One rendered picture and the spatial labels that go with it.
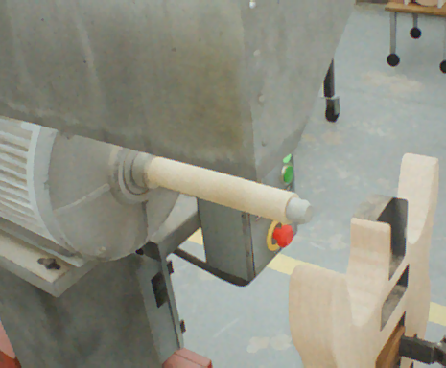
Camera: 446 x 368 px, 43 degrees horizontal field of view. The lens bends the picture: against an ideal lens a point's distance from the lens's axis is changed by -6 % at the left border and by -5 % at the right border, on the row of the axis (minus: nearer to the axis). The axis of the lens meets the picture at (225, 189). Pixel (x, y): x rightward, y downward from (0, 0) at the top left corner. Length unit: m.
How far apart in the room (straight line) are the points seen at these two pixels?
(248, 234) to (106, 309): 0.27
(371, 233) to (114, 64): 0.32
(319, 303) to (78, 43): 0.29
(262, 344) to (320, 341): 1.65
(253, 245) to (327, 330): 0.48
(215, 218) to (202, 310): 1.38
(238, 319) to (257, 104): 1.94
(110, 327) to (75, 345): 0.08
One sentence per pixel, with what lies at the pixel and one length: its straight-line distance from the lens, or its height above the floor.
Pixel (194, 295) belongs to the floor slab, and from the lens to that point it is 2.41.
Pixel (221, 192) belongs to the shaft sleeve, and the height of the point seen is 1.26.
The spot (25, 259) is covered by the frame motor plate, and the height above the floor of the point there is 1.12.
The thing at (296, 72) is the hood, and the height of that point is 1.44.
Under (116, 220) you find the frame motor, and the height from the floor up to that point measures 1.20.
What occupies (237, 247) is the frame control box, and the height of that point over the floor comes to 0.99.
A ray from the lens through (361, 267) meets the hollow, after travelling 0.64.
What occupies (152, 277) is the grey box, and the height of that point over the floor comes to 0.88.
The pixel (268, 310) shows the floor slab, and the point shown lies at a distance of 2.31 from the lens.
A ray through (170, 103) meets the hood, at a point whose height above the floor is 1.43.
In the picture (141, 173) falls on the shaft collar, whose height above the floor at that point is 1.26.
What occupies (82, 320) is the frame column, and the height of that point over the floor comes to 0.95.
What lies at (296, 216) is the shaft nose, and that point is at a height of 1.25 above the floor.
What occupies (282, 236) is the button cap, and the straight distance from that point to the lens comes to 1.01.
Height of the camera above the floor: 1.59
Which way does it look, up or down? 32 degrees down
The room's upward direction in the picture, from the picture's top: 7 degrees counter-clockwise
